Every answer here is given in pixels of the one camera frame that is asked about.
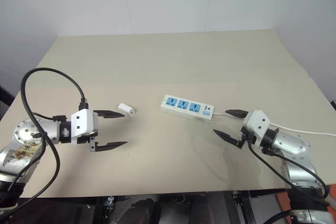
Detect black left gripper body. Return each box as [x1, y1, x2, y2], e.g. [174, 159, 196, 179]
[78, 130, 100, 153]

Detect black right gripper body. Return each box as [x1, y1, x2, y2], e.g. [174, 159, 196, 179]
[237, 126, 257, 149]

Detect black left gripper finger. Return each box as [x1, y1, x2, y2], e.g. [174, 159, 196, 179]
[94, 141, 129, 153]
[93, 109, 125, 119]

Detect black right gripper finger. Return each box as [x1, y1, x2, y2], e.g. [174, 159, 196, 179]
[223, 109, 249, 119]
[213, 129, 244, 146]

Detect white plug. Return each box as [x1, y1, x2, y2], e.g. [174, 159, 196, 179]
[117, 102, 137, 118]

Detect white power strip, blue sockets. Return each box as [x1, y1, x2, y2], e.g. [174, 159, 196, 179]
[160, 93, 215, 125]

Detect dark rounded shape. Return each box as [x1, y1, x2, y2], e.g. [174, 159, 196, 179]
[125, 198, 162, 224]

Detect orange object under table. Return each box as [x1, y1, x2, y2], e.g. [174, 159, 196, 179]
[275, 190, 292, 217]

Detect dark object beside table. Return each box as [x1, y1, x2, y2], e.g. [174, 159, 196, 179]
[0, 84, 14, 120]

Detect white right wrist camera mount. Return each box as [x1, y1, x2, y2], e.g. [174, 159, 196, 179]
[242, 109, 271, 147]

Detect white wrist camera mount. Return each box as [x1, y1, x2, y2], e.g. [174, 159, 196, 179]
[242, 109, 271, 147]
[70, 108, 100, 148]

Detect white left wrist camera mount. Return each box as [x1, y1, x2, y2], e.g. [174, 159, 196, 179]
[70, 108, 100, 148]

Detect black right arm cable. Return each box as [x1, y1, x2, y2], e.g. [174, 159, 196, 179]
[246, 140, 330, 224]

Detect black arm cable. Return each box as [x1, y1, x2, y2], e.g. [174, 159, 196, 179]
[0, 67, 90, 210]
[246, 140, 330, 224]

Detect white power cord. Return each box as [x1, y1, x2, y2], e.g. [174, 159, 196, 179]
[212, 112, 336, 137]

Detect black metal table frame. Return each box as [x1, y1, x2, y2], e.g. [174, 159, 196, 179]
[231, 189, 279, 224]

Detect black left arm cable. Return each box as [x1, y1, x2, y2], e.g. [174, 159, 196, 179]
[0, 67, 90, 210]

